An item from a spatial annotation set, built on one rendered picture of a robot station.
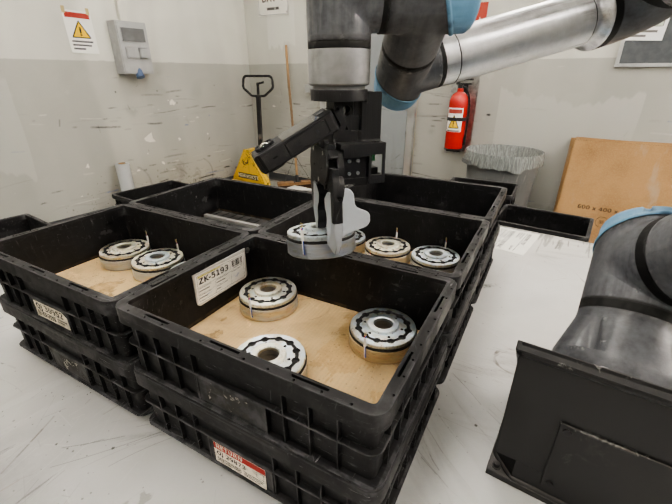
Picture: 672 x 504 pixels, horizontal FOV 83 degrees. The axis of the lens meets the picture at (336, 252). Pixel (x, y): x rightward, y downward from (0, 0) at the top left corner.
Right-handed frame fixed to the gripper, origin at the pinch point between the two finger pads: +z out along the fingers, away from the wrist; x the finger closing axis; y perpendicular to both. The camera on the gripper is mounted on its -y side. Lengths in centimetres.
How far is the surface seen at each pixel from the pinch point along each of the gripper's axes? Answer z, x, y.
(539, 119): 10, 195, 242
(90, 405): 29, 12, -39
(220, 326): 16.4, 8.2, -16.2
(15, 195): 61, 306, -152
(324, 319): 16.6, 4.2, 0.8
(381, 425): 8.1, -25.6, -3.3
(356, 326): 13.7, -3.3, 3.6
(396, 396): 6.7, -24.1, -1.0
